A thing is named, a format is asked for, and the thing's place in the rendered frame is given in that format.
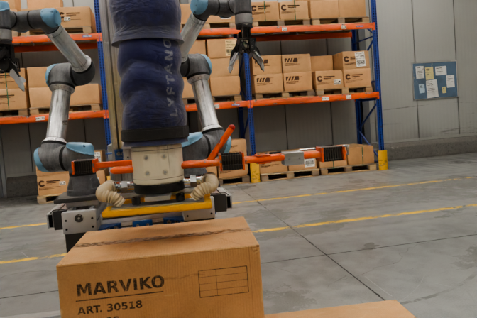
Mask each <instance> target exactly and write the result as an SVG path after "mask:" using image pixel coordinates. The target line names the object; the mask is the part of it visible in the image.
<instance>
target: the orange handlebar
mask: <svg viewBox="0 0 477 318"><path fill-rule="evenodd" d="M320 157H321V153H320V152H317V151H316V150H315V151H306V152H304V159H310V158H320ZM284 159H285V156H284V155H282V154H281V153H279V154H269V153H261V154H254V155H252V156H244V160H245V164H248V163H256V164H266V163H271V162H274V161H284ZM212 166H220V164H219V159H218V158H216V159H214V160H189V161H183V163H182V164H181V167H182V169H186V168H203V167H212ZM109 167H113V168H111V169H110V172H111V174H124V173H133V166H132V160H117V161H107V162H98V163H96V168H109Z"/></svg>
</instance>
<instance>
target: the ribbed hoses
mask: <svg viewBox="0 0 477 318"><path fill-rule="evenodd" d="M201 176H202V175H201ZM200 179H202V183H201V182H200V183H201V184H200V185H197V186H196V187H195V189H194V190H193V191H192V193H191V194H190V196H191V197H192V198H193V199H194V200H201V199H202V198H203V197H204V196H205V195H207V194H209V193H212V192H215V190H216V189H217V188H218V186H219V181H218V179H217V177H216V174H215V173H214V172H208V173H205V174H204V175H203V176H202V178H201V177H200ZM96 197H97V199H98V200H99V201H100V202H106V203H111V204H112V206H114V207H120V206H121V205H122V204H123V203H124V202H125V201H126V200H125V199H124V198H122V196H120V194H117V190H116V188H115V184H114V183H113V181H112V180H107V181H106V182H104V183H103V184H102V185H100V186H98V188H97V190H96Z"/></svg>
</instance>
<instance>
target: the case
mask: <svg viewBox="0 0 477 318"><path fill-rule="evenodd" d="M56 270H57V284H58V292H59V300H60V314H61V318H265V317H264V306H263V287H262V277H261V257H260V247H259V244H258V242H257V240H256V238H255V236H254V235H253V233H252V231H251V229H250V227H249V225H248V224H247V222H246V220H245V219H244V217H243V216H241V217H234V218H225V219H212V220H204V221H190V222H182V223H174V224H160V225H152V226H138V227H131V228H122V229H108V230H101V231H88V232H87V233H86V234H85V235H84V236H83V237H82V238H81V239H80V240H79V241H78V242H77V243H76V244H75V245H74V246H73V247H72V249H71V250H70V251H69V252H68V253H67V254H66V255H65V257H64V258H63V259H62V260H61V261H60V262H59V263H58V264H57V265H56Z"/></svg>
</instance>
